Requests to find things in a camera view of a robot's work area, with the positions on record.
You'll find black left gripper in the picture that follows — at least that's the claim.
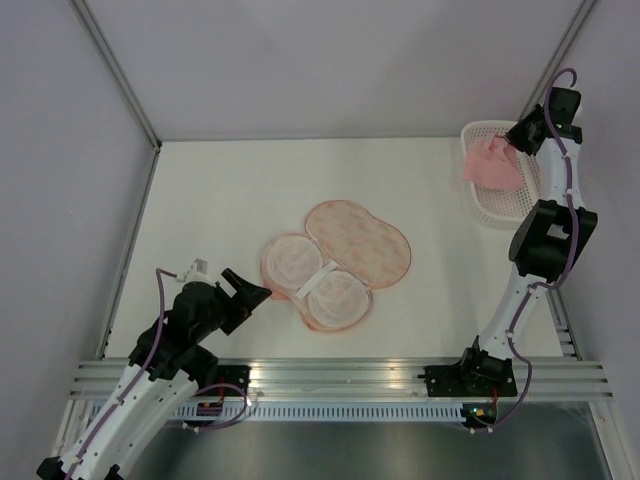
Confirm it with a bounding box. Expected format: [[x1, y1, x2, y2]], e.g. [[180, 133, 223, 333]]
[[192, 268, 271, 342]]

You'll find pink bra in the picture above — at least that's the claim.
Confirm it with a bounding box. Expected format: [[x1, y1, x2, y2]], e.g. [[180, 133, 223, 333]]
[[463, 135, 524, 191]]

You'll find floral mesh laundry bag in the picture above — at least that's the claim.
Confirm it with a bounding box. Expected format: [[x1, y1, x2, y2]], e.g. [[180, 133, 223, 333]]
[[260, 200, 412, 333]]

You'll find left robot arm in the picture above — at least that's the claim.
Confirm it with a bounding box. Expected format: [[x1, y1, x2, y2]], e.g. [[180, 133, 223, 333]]
[[36, 269, 272, 479]]

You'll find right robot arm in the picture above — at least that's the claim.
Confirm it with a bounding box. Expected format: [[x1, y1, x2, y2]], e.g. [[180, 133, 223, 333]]
[[454, 87, 598, 397]]

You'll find white perforated plastic basket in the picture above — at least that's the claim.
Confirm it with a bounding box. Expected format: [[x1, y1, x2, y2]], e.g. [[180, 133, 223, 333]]
[[460, 120, 542, 229]]

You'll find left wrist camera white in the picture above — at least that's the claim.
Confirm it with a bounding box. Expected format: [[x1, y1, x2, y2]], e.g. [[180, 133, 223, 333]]
[[176, 258, 214, 285]]

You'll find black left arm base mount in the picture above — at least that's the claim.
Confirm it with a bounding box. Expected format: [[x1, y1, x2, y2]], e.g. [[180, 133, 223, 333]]
[[189, 364, 251, 398]]

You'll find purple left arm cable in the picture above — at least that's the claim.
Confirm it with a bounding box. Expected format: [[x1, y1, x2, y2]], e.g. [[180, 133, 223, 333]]
[[64, 267, 251, 480]]

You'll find white slotted cable duct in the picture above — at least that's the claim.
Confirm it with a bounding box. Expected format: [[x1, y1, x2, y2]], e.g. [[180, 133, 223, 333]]
[[170, 402, 465, 423]]

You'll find right aluminium frame post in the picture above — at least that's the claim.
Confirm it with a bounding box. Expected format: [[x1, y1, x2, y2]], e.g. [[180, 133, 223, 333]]
[[519, 0, 600, 119]]

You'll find aluminium frame post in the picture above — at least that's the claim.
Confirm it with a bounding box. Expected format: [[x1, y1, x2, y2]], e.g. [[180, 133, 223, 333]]
[[67, 0, 162, 151], [519, 0, 600, 119]]

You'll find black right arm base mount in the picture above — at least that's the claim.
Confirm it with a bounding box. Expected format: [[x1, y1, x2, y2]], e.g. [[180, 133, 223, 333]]
[[418, 365, 518, 398]]

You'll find aluminium front rail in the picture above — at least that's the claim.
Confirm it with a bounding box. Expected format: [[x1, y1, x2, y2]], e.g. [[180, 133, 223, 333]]
[[69, 357, 615, 401]]

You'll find left aluminium frame post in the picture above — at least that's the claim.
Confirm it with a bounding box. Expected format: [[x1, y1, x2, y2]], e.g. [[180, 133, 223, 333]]
[[67, 0, 162, 151]]

